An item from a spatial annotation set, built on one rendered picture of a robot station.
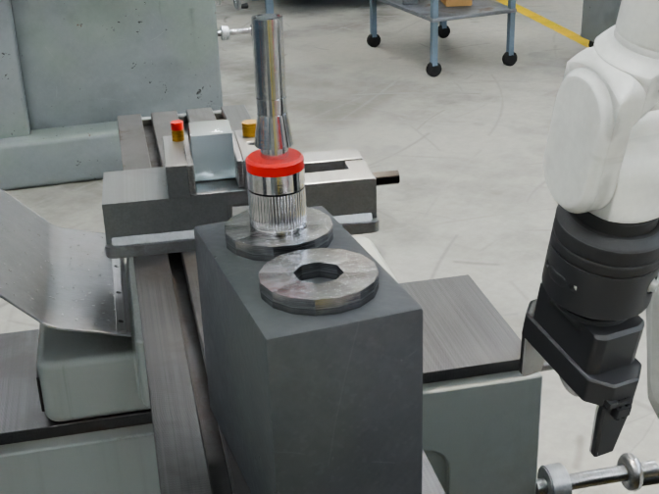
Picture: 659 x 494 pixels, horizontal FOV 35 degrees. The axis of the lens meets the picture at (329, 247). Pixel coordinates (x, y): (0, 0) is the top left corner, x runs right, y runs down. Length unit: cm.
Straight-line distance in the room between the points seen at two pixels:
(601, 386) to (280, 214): 29
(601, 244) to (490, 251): 274
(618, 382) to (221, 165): 64
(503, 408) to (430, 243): 214
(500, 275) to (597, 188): 262
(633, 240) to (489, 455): 76
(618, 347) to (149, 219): 66
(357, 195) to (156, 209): 25
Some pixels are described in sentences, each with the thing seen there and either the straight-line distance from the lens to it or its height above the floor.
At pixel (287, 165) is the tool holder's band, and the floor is 119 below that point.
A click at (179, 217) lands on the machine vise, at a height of 97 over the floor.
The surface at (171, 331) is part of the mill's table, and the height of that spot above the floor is 93.
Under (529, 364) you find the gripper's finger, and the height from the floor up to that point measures 97.
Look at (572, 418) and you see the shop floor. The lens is 270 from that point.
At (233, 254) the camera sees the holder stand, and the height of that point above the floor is 111.
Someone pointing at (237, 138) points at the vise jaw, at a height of 104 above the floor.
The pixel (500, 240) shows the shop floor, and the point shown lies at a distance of 363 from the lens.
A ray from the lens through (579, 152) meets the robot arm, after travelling 77.
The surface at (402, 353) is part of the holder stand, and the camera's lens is 77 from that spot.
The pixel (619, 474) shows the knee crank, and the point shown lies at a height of 51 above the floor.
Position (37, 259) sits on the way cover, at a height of 89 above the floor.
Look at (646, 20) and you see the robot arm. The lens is 74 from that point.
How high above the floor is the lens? 146
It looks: 24 degrees down
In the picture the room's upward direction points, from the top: 2 degrees counter-clockwise
